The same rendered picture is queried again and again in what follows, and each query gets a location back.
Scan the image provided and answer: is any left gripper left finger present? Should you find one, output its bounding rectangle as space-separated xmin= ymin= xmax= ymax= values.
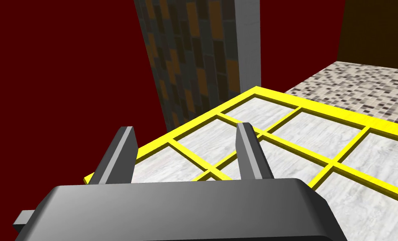
xmin=89 ymin=126 xmax=139 ymax=185

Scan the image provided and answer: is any yellow framed white panelled door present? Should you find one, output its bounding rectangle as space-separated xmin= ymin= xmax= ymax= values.
xmin=83 ymin=86 xmax=398 ymax=241

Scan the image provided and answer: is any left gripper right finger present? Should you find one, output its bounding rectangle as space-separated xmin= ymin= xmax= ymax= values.
xmin=235 ymin=122 xmax=275 ymax=181

